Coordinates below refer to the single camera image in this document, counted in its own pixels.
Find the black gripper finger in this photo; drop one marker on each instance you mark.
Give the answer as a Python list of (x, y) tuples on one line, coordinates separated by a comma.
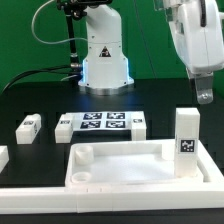
[(204, 85)]

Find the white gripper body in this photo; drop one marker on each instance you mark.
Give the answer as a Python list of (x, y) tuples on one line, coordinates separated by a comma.
[(197, 35)]

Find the white desk top tray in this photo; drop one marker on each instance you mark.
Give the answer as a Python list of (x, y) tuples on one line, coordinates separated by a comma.
[(134, 163)]

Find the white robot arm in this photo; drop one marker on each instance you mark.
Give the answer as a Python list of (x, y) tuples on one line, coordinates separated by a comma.
[(105, 69)]

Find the fiducial marker sheet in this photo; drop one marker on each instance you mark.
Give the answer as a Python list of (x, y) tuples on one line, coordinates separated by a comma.
[(90, 121)]

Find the white block at left edge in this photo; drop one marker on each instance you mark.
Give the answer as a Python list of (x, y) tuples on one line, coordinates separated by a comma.
[(4, 157)]

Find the black camera pole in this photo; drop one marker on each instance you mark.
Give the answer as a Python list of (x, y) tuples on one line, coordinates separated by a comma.
[(76, 10)]

